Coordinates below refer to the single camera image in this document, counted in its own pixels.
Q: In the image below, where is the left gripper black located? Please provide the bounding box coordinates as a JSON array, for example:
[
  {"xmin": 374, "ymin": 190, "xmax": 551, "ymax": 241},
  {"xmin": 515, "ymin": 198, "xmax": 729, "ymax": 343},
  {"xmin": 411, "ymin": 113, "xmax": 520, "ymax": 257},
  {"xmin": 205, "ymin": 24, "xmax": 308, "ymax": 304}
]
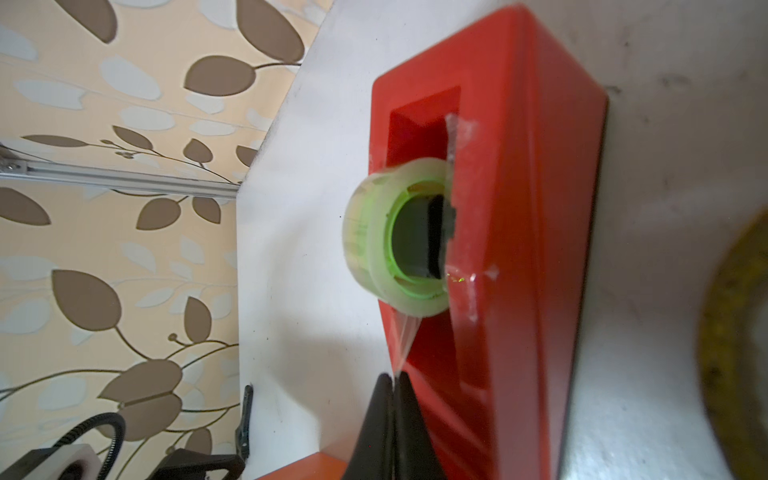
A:
[{"xmin": 149, "ymin": 384, "xmax": 254, "ymax": 480}]

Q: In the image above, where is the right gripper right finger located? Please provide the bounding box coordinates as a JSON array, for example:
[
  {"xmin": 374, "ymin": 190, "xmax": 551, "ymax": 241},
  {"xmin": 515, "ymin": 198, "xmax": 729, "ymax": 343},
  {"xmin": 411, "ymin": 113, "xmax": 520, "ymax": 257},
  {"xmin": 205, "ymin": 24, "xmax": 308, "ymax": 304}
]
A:
[{"xmin": 394, "ymin": 371, "xmax": 446, "ymax": 480}]

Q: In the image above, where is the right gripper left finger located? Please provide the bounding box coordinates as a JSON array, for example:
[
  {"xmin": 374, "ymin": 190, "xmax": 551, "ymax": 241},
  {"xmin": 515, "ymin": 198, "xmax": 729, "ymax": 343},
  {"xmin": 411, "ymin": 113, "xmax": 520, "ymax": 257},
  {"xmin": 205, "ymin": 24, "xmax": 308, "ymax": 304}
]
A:
[{"xmin": 342, "ymin": 373, "xmax": 394, "ymax": 480}]

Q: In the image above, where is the clear tape strip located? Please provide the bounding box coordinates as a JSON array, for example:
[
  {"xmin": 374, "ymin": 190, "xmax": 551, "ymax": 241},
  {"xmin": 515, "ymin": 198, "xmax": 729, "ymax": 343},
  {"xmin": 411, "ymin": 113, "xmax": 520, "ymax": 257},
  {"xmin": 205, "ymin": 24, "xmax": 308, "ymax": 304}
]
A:
[{"xmin": 391, "ymin": 311, "xmax": 422, "ymax": 376}]

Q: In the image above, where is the clear tape roll green core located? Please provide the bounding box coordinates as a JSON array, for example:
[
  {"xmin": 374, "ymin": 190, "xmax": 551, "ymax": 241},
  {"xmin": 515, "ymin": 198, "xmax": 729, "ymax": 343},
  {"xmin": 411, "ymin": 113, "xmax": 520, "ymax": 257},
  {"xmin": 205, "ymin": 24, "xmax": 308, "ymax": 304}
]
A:
[{"xmin": 342, "ymin": 157, "xmax": 449, "ymax": 318}]

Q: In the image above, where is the yellow tape roll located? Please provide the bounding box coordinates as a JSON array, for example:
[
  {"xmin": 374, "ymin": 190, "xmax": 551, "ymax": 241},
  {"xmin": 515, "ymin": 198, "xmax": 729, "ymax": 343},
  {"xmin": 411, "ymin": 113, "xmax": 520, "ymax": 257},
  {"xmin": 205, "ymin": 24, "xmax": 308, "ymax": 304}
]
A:
[{"xmin": 696, "ymin": 211, "xmax": 767, "ymax": 479}]

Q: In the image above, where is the red tape dispenser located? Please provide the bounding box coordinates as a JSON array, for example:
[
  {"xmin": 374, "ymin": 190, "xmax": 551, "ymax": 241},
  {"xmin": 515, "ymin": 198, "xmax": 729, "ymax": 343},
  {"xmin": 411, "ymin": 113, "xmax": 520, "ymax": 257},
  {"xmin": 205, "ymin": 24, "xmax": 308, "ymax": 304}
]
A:
[{"xmin": 369, "ymin": 4, "xmax": 608, "ymax": 479}]

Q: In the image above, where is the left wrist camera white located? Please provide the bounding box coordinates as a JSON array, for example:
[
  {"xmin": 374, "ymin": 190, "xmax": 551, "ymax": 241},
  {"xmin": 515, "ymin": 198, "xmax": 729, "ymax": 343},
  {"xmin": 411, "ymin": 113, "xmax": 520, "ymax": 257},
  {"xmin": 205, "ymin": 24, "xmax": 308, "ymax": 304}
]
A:
[{"xmin": 1, "ymin": 444, "xmax": 102, "ymax": 480}]

